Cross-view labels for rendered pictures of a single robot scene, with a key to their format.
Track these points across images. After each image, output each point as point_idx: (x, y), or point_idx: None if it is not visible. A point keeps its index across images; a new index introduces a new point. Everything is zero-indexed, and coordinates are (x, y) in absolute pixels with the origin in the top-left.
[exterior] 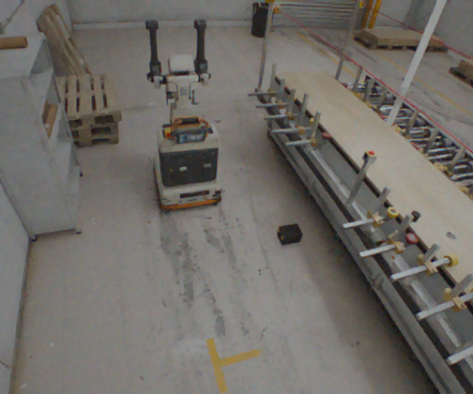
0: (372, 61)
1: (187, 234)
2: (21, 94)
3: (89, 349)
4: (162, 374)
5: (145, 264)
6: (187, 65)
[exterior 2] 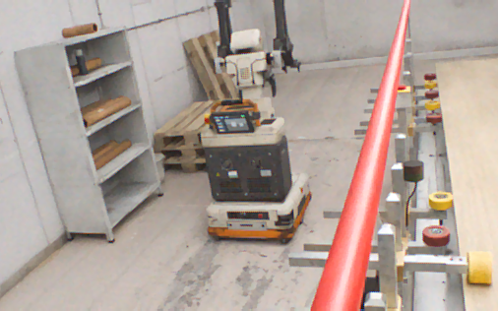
0: None
1: (218, 266)
2: (56, 61)
3: None
4: None
5: (145, 283)
6: (249, 40)
